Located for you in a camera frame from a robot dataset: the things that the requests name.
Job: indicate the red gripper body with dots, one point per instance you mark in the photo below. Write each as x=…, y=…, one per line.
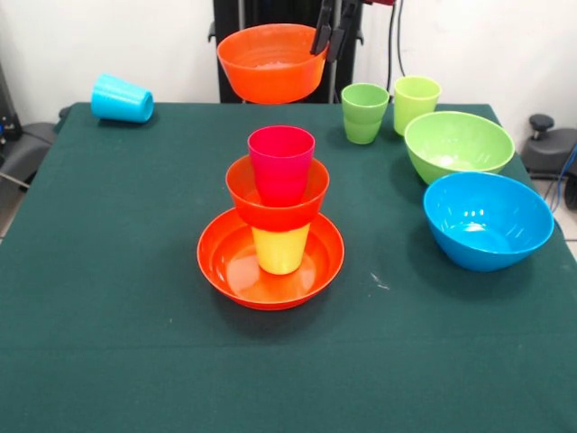
x=383, y=2

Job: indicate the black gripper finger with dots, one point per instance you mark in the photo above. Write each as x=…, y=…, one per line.
x=339, y=40
x=321, y=36

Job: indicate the small orange bowl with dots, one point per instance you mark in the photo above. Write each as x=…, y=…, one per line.
x=279, y=216
x=266, y=81

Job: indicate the pink cup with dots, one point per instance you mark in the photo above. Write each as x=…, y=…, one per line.
x=280, y=167

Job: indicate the blue cup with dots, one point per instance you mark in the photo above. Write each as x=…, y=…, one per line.
x=119, y=99

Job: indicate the yellow cup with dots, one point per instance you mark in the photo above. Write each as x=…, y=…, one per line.
x=280, y=252

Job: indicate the large orange bowl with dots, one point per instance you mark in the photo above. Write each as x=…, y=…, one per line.
x=225, y=270

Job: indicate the lime green cup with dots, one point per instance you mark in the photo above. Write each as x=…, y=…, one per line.
x=412, y=106

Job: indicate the lime green bowl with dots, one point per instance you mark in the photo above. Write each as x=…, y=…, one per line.
x=455, y=144

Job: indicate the grey stand base with knob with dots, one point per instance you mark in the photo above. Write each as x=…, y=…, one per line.
x=550, y=153

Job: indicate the blue bowl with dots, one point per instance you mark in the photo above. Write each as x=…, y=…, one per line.
x=487, y=221

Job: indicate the black equipment box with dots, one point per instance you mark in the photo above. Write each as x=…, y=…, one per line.
x=9, y=117

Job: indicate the dark green tablecloth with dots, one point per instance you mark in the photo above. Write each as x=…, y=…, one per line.
x=288, y=361

